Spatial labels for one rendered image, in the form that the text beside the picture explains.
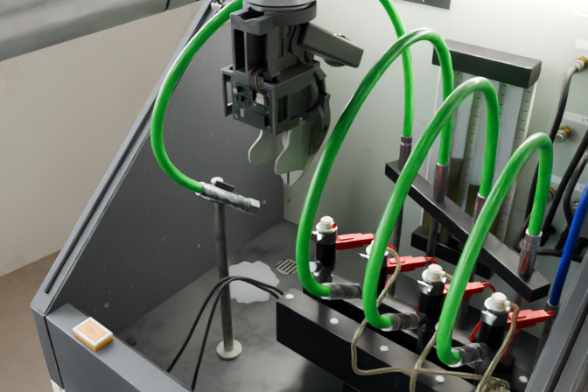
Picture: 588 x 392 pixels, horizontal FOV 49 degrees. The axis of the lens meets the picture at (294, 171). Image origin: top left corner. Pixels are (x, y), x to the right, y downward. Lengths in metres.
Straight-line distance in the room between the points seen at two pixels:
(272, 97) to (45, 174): 2.05
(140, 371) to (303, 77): 0.46
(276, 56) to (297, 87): 0.04
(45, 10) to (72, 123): 2.20
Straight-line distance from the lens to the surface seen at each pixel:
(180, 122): 1.04
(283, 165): 0.68
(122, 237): 1.04
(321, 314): 0.91
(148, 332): 1.13
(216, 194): 0.85
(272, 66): 0.62
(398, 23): 0.88
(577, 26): 0.91
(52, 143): 2.57
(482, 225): 0.60
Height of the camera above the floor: 1.60
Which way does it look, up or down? 31 degrees down
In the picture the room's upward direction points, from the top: straight up
